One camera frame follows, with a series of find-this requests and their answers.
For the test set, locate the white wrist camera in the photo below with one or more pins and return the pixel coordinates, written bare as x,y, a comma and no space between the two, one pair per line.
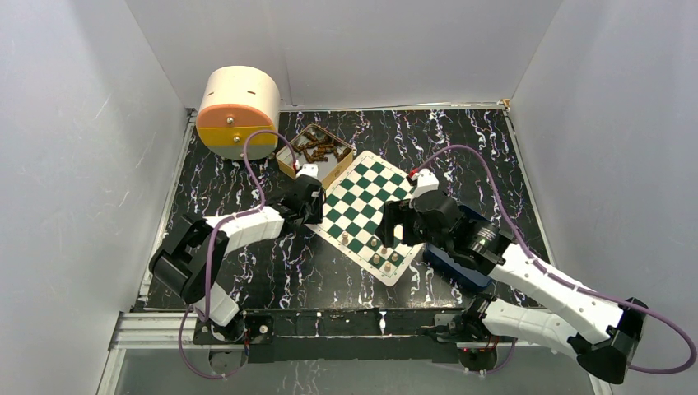
423,181
309,170

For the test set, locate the pile of dark chess pieces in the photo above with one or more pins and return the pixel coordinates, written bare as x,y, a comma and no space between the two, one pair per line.
317,148

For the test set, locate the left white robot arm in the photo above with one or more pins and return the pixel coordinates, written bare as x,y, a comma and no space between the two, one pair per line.
190,256

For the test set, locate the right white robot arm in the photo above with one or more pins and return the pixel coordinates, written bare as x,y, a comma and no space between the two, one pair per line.
602,336

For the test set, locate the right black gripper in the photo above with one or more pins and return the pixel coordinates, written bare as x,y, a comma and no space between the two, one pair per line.
394,213

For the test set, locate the green white chess board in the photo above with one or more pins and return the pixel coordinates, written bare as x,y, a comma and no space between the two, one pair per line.
354,203

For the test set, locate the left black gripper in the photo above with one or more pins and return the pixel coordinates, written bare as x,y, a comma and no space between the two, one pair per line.
316,216

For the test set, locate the cream round drawer box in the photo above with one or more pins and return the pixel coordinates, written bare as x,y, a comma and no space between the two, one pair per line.
237,101

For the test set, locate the tan square tin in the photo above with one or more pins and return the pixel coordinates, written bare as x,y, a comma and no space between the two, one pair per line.
328,171

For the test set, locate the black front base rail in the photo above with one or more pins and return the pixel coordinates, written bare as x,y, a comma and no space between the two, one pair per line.
276,335

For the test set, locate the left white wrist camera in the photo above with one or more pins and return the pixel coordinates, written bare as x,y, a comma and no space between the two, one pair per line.
309,170

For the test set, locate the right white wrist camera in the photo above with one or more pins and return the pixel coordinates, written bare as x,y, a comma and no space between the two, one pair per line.
423,181

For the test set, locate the dark blue tray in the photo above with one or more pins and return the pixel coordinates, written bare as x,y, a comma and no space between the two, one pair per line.
452,270

